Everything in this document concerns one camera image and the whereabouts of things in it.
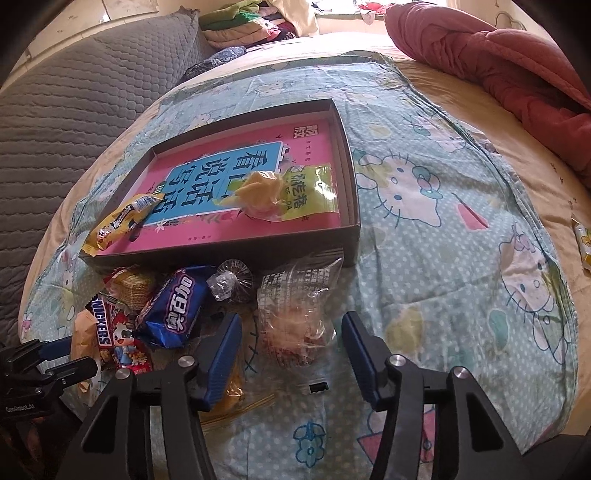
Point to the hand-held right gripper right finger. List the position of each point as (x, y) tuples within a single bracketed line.
[(361, 357)]

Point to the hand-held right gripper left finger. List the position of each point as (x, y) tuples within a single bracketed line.
[(221, 362)]

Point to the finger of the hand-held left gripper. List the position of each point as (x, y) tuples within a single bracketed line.
[(76, 369), (55, 347)]

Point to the orange cake packet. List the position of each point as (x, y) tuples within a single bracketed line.
[(83, 339)]

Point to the brown chocolate bar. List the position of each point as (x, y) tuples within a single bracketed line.
[(102, 323)]

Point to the long red candy packet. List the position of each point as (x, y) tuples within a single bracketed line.
[(127, 344)]

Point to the blue snack packet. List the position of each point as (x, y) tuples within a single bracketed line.
[(178, 309)]

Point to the clear packet of round pastries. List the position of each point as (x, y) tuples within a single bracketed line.
[(291, 327)]

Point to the shallow brown cardboard box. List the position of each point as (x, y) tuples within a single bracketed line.
[(231, 251)]

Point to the small yellow cake packet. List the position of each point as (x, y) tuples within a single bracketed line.
[(231, 392)]

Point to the small black clip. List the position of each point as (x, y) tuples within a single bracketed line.
[(318, 387)]

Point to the dark candy in clear wrapper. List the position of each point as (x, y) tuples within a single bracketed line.
[(231, 281)]

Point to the clear wafer biscuit packet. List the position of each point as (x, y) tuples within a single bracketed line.
[(131, 286)]

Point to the yellow snack packet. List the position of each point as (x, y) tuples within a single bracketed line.
[(115, 226)]

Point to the cartoon cat printed blanket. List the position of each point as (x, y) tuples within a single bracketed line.
[(438, 230)]

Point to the yellow-green snack packet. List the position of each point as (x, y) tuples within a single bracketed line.
[(314, 189)]

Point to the clear-wrapped yellow pastry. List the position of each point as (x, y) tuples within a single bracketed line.
[(261, 191)]

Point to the grey quilted cover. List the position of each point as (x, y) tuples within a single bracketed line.
[(46, 161)]

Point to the pink printed book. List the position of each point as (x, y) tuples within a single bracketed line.
[(314, 138)]

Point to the small yellow printed packet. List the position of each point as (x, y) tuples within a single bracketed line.
[(582, 244)]

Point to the dark patterned cloth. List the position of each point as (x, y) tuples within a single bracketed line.
[(217, 60)]

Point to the red quilt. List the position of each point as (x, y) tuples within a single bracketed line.
[(485, 60)]

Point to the pile of folded clothes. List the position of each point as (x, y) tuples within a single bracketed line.
[(240, 27)]

